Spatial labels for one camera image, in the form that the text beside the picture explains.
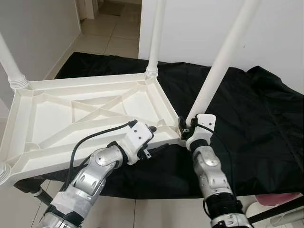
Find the white plastic table top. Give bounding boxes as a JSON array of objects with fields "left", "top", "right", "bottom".
[{"left": 0, "top": 71, "right": 186, "bottom": 187}]

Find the black cloth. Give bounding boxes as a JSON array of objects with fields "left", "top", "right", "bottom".
[{"left": 14, "top": 51, "right": 304, "bottom": 198}]

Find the pink cushion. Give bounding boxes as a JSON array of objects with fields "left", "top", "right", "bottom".
[{"left": 254, "top": 192, "right": 304, "bottom": 205}]

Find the black stand leg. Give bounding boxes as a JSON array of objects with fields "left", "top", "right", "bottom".
[{"left": 28, "top": 188, "right": 53, "bottom": 205}]

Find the black pole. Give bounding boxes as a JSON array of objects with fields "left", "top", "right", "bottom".
[{"left": 247, "top": 195, "right": 304, "bottom": 224}]

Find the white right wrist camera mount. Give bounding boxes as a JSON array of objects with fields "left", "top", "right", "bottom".
[{"left": 185, "top": 114, "right": 217, "bottom": 152}]

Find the white door frame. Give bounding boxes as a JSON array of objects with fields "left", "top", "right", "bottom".
[{"left": 76, "top": 0, "right": 98, "bottom": 20}]

